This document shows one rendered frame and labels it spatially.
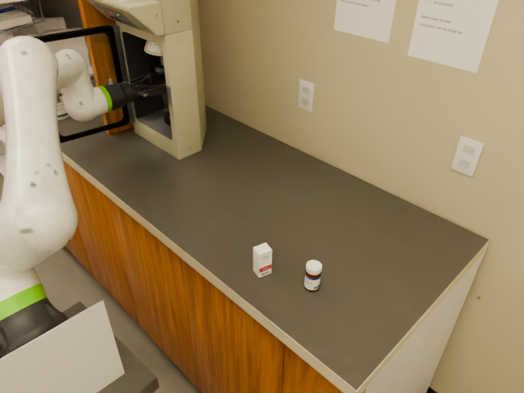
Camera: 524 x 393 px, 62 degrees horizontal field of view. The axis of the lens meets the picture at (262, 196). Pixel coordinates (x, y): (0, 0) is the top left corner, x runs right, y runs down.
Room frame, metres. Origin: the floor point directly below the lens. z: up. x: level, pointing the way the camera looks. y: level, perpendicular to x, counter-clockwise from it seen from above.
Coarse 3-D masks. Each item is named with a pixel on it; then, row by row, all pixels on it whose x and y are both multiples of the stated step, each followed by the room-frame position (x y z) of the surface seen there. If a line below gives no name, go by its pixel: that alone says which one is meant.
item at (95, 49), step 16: (64, 48) 1.55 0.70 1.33; (80, 48) 1.58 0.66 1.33; (96, 48) 1.61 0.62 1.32; (96, 64) 1.61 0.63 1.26; (112, 64) 1.64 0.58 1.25; (96, 80) 1.60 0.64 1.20; (112, 80) 1.64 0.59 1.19; (64, 112) 1.51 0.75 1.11; (112, 112) 1.62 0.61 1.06; (64, 128) 1.50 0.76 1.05; (80, 128) 1.54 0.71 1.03
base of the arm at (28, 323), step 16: (32, 304) 0.55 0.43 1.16; (48, 304) 0.57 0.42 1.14; (0, 320) 0.51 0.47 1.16; (16, 320) 0.52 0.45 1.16; (32, 320) 0.52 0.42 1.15; (48, 320) 0.53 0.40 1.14; (64, 320) 0.55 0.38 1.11; (0, 336) 0.50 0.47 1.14; (16, 336) 0.49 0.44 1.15; (32, 336) 0.49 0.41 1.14; (0, 352) 0.47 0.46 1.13
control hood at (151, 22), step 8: (88, 0) 1.58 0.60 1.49; (96, 0) 1.52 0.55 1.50; (104, 0) 1.48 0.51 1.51; (112, 0) 1.48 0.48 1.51; (136, 0) 1.49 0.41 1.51; (144, 0) 1.49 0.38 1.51; (96, 8) 1.63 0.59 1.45; (112, 8) 1.47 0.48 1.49; (120, 8) 1.41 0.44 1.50; (128, 8) 1.38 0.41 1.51; (136, 8) 1.40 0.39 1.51; (144, 8) 1.41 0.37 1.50; (152, 8) 1.43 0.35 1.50; (160, 8) 1.45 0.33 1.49; (128, 16) 1.44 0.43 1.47; (136, 16) 1.39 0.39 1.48; (144, 16) 1.41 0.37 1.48; (152, 16) 1.43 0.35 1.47; (160, 16) 1.45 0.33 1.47; (136, 24) 1.47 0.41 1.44; (144, 24) 1.41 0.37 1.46; (152, 24) 1.43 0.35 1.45; (160, 24) 1.45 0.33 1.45; (152, 32) 1.43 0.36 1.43; (160, 32) 1.45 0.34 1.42
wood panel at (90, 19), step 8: (80, 0) 1.66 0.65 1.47; (80, 8) 1.67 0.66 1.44; (88, 8) 1.67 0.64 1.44; (88, 16) 1.66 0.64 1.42; (96, 16) 1.69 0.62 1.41; (104, 16) 1.71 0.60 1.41; (88, 24) 1.66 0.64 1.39; (96, 24) 1.68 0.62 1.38; (104, 24) 1.70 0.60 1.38; (112, 24) 1.73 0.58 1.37; (120, 128) 1.69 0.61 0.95; (128, 128) 1.72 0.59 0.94
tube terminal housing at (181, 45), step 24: (168, 0) 1.48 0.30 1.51; (192, 0) 1.59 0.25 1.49; (120, 24) 1.66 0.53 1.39; (168, 24) 1.47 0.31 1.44; (192, 24) 1.55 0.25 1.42; (168, 48) 1.46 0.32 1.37; (192, 48) 1.53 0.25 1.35; (168, 72) 1.46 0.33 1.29; (192, 72) 1.53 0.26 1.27; (192, 96) 1.52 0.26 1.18; (192, 120) 1.51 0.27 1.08; (168, 144) 1.50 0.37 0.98; (192, 144) 1.51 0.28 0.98
